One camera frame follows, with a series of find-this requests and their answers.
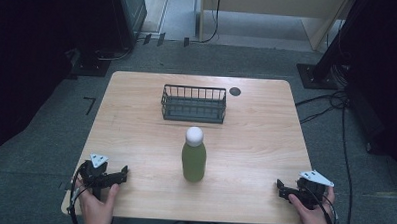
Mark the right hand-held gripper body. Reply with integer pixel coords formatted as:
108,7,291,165
293,168,337,212

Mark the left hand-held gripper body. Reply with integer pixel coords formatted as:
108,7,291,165
78,152,120,201

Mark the green bottle with white cap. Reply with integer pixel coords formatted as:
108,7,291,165
180,125,209,184

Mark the dark wire basket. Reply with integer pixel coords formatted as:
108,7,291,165
159,84,228,125

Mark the person's right hand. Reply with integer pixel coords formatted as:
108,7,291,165
287,184,337,224

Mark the person's left hand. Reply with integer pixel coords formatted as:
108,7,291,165
73,178,122,224

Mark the dark stand base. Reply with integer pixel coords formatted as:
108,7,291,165
65,46,113,81

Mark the dark cabinet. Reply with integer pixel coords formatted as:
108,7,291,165
106,0,148,54

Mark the light wooden furniture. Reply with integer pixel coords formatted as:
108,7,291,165
198,0,355,53

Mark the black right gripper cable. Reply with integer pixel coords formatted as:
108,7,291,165
299,184,340,224

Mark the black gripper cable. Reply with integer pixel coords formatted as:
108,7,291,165
299,184,340,224
66,160,90,224

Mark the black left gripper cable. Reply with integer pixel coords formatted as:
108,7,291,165
66,160,90,224

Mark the long black floor cable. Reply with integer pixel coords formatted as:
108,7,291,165
337,96,357,224

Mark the bundle of black floor cables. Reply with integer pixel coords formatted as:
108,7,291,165
294,87,350,127

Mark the black stand with base plate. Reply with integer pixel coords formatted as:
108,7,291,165
294,0,379,92

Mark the black hanging cable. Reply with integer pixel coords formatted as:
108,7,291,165
200,0,222,45

